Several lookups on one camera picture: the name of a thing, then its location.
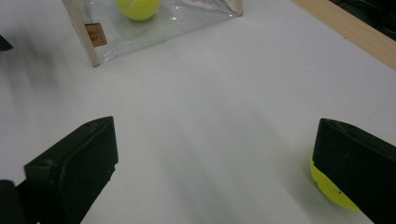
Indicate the yellow tennis ball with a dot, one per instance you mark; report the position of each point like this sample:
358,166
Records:
330,189
137,7

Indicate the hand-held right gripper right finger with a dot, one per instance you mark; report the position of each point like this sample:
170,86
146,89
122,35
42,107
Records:
358,168

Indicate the clear plastic bag beige trim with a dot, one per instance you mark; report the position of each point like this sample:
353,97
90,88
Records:
81,31

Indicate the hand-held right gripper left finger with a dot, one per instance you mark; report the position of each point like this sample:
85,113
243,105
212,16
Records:
71,174

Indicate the white table sheet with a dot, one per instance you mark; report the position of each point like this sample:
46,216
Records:
202,93

